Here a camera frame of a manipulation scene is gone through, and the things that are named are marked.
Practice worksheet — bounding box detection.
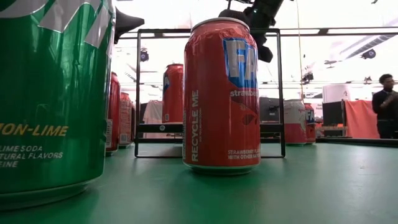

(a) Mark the red strawberry Fanta can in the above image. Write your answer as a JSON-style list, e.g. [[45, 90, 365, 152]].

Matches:
[[119, 91, 136, 149], [182, 17, 262, 177], [303, 102, 317, 145], [162, 63, 185, 124]]

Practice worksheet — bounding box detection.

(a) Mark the white and red soda can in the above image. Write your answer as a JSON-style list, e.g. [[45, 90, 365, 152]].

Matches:
[[282, 98, 308, 146]]

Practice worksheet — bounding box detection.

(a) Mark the black monitor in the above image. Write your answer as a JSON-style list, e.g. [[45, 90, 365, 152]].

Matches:
[[259, 96, 280, 123], [322, 101, 345, 127]]

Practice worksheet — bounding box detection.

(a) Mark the white cloth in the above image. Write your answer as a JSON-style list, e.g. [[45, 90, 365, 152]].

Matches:
[[142, 100, 164, 139]]

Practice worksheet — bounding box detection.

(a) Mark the white cabinet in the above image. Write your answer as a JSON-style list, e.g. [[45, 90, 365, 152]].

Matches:
[[322, 83, 352, 103]]

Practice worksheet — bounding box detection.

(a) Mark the orange cloth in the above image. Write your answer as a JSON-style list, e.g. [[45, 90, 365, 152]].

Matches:
[[343, 99, 381, 140]]

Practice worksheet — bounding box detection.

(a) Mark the person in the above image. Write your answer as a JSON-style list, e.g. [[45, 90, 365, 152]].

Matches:
[[371, 73, 398, 140]]

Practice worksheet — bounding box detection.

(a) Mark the green table mat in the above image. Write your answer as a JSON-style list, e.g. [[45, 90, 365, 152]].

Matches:
[[0, 142, 398, 224]]

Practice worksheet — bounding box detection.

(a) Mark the wooden shelf with black frame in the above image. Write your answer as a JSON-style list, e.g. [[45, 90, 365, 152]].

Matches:
[[134, 27, 286, 159]]

